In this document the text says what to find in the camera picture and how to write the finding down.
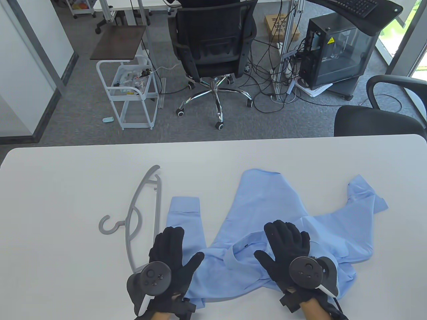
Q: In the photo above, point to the person's right hand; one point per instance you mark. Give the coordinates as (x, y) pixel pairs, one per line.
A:
(287, 243)

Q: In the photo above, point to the person's left hand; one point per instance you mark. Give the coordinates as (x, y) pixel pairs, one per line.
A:
(170, 246)

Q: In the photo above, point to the gray plastic hanger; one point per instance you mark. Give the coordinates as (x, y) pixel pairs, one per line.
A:
(157, 206)

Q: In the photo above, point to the light blue long-sleeve shirt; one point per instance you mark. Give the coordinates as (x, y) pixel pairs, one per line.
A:
(267, 200)

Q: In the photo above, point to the person's right forearm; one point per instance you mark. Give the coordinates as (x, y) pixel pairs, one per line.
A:
(313, 311)

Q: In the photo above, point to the person's left forearm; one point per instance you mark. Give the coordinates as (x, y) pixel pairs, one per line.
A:
(161, 316)

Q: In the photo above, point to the black right hand controller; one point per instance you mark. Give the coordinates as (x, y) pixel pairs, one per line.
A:
(305, 271)

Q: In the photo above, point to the black hand controller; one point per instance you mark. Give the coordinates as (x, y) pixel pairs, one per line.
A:
(153, 276)
(305, 271)

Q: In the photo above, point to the black left hand controller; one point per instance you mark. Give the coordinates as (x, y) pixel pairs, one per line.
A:
(153, 276)

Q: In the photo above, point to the small teal item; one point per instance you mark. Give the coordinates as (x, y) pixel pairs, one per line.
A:
(108, 120)

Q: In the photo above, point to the black padded armchair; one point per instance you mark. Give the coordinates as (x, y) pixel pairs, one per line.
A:
(367, 121)

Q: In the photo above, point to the aluminum profile bar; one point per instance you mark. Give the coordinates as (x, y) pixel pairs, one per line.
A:
(162, 93)

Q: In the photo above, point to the white rolling cart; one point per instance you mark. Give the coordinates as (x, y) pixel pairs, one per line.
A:
(126, 97)

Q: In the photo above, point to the white papers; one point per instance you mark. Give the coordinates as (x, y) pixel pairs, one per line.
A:
(317, 90)

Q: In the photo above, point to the black wheeled computer stand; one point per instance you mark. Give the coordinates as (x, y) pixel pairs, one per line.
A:
(347, 86)

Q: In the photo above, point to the black computer tower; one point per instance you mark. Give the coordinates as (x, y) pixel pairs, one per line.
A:
(337, 50)

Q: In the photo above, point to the dark wooden side table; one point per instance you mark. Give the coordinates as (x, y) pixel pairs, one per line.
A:
(118, 41)

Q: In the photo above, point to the black mesh office chair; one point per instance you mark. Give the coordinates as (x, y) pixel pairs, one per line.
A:
(213, 33)

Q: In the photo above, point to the cardboard box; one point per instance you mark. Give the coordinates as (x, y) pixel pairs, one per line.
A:
(272, 23)

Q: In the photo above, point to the black chair base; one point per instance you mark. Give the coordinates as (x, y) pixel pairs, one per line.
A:
(100, 25)

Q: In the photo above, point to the black curved desk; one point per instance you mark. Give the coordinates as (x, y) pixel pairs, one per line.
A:
(383, 16)

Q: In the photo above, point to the black keyboard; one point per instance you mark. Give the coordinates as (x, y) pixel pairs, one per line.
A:
(357, 6)

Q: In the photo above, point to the white desk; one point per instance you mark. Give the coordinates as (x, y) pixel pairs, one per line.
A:
(120, 3)

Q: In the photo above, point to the white storage cart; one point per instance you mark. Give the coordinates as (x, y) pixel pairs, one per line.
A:
(80, 5)

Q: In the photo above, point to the aluminum frame post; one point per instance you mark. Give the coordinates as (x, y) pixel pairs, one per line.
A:
(287, 43)

